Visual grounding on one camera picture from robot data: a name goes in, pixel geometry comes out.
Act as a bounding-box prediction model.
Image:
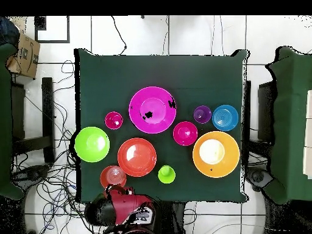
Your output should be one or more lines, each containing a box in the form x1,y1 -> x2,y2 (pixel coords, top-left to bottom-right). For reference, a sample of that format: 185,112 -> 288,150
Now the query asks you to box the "square black floor frame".
34,15 -> 71,44

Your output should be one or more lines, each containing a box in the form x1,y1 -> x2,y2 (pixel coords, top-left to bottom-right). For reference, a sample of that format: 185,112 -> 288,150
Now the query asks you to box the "large orange bowl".
192,130 -> 241,179

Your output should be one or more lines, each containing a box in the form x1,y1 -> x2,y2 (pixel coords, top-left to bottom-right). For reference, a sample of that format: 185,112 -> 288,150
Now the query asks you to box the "green cup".
157,165 -> 176,184

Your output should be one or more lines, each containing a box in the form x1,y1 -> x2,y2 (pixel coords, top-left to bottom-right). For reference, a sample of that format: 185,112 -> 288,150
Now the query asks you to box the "black floor cable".
110,15 -> 127,55

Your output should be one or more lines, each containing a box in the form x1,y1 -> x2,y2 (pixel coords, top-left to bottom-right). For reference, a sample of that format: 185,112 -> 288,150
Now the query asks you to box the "black pedestal leg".
246,166 -> 274,193
10,164 -> 51,187

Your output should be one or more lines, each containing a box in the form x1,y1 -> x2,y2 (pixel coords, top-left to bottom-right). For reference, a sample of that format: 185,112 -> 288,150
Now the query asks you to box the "small red-orange bowl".
100,165 -> 127,189

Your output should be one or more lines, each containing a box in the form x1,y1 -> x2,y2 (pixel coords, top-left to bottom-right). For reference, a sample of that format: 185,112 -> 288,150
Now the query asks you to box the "cardboard box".
5,32 -> 41,79

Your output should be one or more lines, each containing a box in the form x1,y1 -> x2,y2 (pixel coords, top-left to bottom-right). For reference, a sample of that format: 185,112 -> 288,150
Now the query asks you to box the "dark blue bag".
0,16 -> 21,47

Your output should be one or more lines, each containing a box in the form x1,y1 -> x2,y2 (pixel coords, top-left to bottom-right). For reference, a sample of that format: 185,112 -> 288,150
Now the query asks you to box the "green covered side table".
0,43 -> 25,200
264,46 -> 312,205

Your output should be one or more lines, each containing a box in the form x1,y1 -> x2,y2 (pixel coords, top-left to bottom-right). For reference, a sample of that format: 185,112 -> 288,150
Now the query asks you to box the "purple cup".
193,105 -> 212,124

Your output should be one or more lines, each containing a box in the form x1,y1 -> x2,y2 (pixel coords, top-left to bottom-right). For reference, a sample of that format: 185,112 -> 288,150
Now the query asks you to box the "crimson cup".
104,111 -> 124,130

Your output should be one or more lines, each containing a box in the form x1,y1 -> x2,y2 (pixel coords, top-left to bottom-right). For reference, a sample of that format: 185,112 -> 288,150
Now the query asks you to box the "black wooden frame stand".
10,77 -> 55,163

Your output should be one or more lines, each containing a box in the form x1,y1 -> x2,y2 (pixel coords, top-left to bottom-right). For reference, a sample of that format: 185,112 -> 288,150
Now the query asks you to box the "small crimson bowl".
172,121 -> 199,147

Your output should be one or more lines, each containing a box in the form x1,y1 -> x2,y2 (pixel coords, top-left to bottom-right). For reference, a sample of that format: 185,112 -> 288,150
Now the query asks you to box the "dark green tablecloth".
74,48 -> 249,204

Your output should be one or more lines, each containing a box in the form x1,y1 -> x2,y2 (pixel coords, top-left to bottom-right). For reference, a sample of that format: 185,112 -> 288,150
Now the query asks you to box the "wide red-orange bowl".
117,137 -> 157,178

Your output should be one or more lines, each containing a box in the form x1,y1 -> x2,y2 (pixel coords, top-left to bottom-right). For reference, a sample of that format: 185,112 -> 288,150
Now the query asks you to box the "green bowl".
74,126 -> 111,163

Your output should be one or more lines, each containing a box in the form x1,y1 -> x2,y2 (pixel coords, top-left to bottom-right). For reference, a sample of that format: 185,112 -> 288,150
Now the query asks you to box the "blue bowl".
211,104 -> 239,132

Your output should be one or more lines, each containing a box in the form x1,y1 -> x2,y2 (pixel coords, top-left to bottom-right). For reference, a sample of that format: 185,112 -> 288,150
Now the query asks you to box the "large pink bowl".
128,86 -> 177,135

